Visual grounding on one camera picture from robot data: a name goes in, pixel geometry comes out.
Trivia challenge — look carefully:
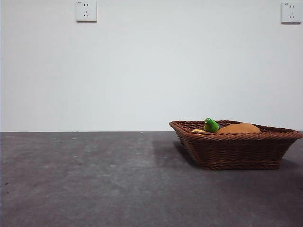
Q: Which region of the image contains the brown potato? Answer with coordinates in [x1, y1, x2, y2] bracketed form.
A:
[216, 122, 261, 134]

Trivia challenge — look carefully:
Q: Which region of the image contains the purple eggplant with green stem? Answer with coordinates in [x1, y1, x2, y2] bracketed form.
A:
[204, 117, 222, 132]

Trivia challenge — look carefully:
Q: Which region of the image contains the white wall socket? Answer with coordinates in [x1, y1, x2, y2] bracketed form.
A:
[76, 0, 98, 23]
[281, 2, 302, 24]

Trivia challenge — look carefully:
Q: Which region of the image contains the brown wicker basket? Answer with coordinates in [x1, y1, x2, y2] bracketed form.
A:
[169, 120, 303, 170]

